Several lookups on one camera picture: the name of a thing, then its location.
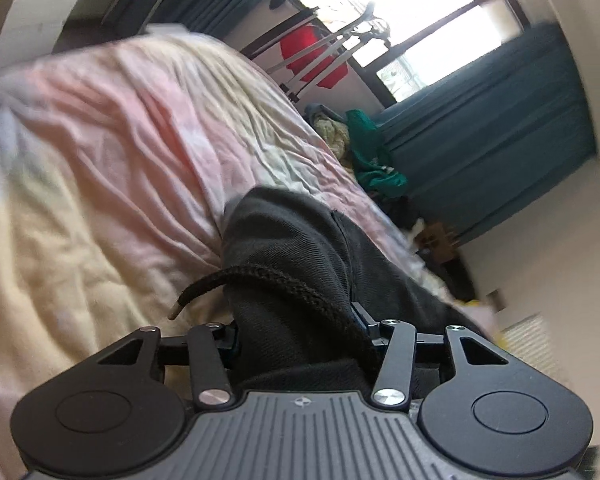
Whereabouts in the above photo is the striped floor mat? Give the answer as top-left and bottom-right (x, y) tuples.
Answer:
(499, 312), (557, 377)

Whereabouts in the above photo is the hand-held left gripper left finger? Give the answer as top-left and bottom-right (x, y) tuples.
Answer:
(96, 322), (242, 408)

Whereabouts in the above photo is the black drawstring garment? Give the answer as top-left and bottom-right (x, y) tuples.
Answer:
(167, 187), (486, 396)

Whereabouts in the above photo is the yellow cloth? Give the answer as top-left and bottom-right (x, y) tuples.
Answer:
(314, 115), (354, 162)

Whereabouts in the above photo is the dark laundry basket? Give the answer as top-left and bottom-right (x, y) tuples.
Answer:
(304, 103), (333, 123)

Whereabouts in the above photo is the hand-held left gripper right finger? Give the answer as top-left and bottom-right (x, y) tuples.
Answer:
(352, 302), (511, 408)

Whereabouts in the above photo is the red garment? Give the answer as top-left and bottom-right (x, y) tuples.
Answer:
(280, 25), (351, 91)

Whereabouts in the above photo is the brown paper bag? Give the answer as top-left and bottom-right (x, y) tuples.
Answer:
(415, 220), (459, 262)

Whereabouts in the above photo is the green garment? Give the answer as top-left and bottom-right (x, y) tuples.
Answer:
(347, 109), (410, 199)

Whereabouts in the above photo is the metal clothes drying rack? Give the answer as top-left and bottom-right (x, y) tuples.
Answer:
(240, 0), (392, 106)

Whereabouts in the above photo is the teal curtain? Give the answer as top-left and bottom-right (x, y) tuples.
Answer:
(375, 22), (599, 250)
(157, 0), (311, 43)

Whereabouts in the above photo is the bed with pastel sheet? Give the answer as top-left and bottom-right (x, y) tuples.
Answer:
(0, 25), (501, 480)

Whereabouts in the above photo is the window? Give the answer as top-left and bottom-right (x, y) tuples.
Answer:
(300, 0), (531, 106)

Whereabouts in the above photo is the black armchair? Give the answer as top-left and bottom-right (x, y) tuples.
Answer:
(430, 254), (477, 301)

